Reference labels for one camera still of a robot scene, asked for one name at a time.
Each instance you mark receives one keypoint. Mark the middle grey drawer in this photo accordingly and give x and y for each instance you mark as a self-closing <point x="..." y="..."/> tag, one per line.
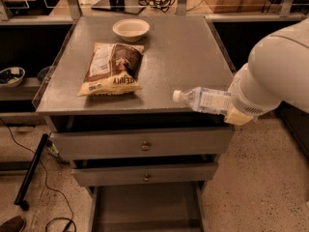
<point x="148" y="174"/>

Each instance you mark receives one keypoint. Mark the black bar on floor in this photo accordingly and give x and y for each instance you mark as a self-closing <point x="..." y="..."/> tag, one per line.
<point x="20" y="197"/>

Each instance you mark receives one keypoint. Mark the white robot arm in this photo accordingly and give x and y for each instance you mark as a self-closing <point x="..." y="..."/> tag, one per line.
<point x="277" y="70"/>

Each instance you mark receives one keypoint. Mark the top grey drawer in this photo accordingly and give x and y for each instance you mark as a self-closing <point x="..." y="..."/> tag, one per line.
<point x="112" y="144"/>

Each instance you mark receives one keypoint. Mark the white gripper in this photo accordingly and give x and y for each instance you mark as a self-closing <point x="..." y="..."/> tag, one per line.
<point x="241" y="104"/>

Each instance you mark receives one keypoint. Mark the white paper bowl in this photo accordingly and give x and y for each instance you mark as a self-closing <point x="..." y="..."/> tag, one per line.
<point x="131" y="30"/>

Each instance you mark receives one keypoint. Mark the bottom open grey drawer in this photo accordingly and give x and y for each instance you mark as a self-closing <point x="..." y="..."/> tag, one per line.
<point x="168" y="207"/>

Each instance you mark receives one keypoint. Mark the white bowl with items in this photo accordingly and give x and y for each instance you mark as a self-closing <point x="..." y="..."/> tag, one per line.
<point x="11" y="77"/>

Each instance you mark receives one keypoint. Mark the clear plastic water bottle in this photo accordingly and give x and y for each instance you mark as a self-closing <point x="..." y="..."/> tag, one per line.
<point x="204" y="100"/>

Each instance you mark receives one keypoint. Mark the brown yellow chip bag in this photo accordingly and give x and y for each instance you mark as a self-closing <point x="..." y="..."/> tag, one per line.
<point x="112" y="70"/>

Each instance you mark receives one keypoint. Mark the dark bowl on shelf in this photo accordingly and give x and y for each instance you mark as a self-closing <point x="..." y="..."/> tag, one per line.
<point x="45" y="74"/>

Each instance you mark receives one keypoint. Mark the black monitor stand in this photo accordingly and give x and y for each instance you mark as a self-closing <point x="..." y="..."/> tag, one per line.
<point x="130" y="7"/>

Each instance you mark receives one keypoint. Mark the dark shoe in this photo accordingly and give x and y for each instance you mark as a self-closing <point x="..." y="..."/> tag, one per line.
<point x="14" y="224"/>

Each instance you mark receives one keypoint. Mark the grey drawer cabinet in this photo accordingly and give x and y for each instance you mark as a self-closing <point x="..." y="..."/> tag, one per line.
<point x="181" y="52"/>

